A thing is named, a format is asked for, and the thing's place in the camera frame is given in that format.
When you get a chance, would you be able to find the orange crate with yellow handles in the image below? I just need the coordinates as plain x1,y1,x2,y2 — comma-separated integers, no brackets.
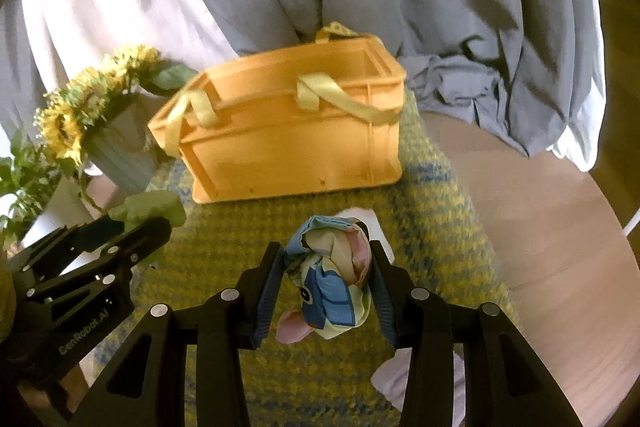
147,22,407,206

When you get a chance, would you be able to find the green leafy plant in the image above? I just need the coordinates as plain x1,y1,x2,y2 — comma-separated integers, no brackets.
0,127,67,249

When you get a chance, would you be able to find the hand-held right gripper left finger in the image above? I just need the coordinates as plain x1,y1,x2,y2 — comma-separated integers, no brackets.
70,241,286,427

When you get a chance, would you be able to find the pale pink curtain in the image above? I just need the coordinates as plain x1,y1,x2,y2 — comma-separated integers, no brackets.
0,0,251,142

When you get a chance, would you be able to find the yellow green plaid blanket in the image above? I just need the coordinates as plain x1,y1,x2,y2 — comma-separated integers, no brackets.
92,92,521,427

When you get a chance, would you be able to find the green ribbed vase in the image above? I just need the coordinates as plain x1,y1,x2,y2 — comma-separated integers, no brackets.
82,99,162,196

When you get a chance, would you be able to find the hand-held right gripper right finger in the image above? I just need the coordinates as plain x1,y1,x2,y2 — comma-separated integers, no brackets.
367,238,576,427

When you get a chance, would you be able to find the purple knit pouch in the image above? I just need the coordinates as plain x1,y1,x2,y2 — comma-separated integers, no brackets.
371,347,414,411

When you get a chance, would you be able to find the green frog plush toy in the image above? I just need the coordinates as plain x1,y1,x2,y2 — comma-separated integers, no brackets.
107,192,187,229

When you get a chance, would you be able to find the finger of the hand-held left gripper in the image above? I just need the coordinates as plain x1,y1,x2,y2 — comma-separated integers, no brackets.
9,214,126,274
29,216,174,304

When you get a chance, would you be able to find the blue cartoon printed cloth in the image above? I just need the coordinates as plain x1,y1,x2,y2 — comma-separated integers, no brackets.
275,207,381,346

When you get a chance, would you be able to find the sunflower bouquet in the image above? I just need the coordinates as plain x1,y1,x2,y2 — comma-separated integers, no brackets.
32,46,199,166

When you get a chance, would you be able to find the white sheer curtain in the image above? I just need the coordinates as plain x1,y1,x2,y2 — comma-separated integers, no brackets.
545,0,609,174

